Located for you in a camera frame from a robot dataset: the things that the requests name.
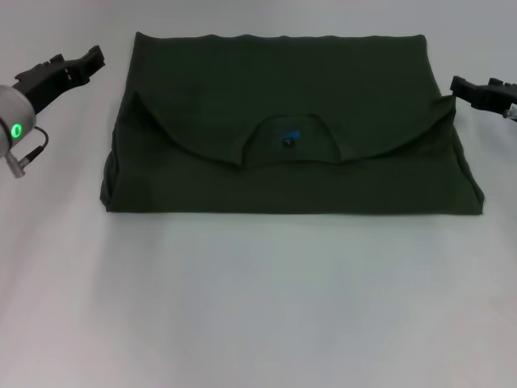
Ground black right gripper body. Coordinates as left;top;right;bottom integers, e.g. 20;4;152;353
471;78;517;117

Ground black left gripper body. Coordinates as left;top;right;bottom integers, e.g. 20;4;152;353
13;53;89;117

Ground dark green FREE t-shirt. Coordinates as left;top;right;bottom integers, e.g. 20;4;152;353
99;31;485;215

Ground left arm cable with plug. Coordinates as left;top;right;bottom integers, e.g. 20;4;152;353
2;125;50;179

